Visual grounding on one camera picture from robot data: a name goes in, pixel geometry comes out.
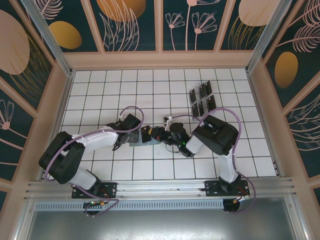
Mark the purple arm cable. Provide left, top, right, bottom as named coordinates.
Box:
left=167, top=107, right=256, bottom=216
left=44, top=106, right=145, bottom=218

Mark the aluminium frame post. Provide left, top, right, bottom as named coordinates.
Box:
left=244, top=0, right=285, bottom=75
left=21, top=0, right=76, bottom=77

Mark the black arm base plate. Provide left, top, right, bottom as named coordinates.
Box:
left=204, top=179, right=251, bottom=198
left=71, top=182, right=118, bottom=200

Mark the aluminium mounting rail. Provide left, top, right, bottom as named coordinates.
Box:
left=23, top=177, right=298, bottom=201

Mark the perforated metal cable tray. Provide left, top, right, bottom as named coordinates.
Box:
left=32, top=198, right=226, bottom=211

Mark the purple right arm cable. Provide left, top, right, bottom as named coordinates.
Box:
left=167, top=107, right=256, bottom=216

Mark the grey steel sheet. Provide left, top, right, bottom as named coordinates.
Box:
left=12, top=196, right=311, bottom=240

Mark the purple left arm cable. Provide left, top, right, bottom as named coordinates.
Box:
left=44, top=106, right=145, bottom=218

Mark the clear acrylic card stand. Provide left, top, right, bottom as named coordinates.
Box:
left=188, top=79, right=217, bottom=122

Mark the floral dark wall panel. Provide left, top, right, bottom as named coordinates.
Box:
left=219, top=0, right=273, bottom=51
left=0, top=77, right=35, bottom=181
left=263, top=0, right=320, bottom=109
left=0, top=0, right=55, bottom=112
left=28, top=0, right=100, bottom=53
left=162, top=0, right=235, bottom=52
left=284, top=82, right=320, bottom=179
left=88, top=0, right=160, bottom=52

